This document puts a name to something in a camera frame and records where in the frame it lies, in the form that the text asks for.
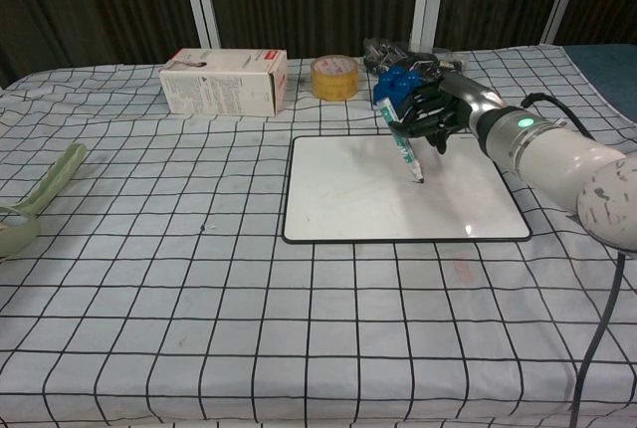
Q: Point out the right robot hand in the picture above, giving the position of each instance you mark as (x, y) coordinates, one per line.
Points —
(438, 107)

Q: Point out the marker pen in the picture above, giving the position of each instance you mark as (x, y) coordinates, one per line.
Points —
(404, 142)

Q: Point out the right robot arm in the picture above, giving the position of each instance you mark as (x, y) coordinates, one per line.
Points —
(562, 159)

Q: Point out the blue toy brick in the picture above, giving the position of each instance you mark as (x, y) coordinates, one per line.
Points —
(398, 83)

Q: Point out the black plastic bag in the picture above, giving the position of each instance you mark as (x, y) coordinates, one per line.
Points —
(405, 60)

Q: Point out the white drawing board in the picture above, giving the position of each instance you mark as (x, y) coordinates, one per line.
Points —
(404, 189)

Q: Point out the yellow tape roll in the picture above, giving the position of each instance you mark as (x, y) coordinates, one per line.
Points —
(334, 77)

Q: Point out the white cardboard box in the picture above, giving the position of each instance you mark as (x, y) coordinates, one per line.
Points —
(226, 82)

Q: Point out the checkered tablecloth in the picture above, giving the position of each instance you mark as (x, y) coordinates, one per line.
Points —
(278, 274)

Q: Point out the green lint roller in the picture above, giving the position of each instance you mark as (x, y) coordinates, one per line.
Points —
(35, 199)

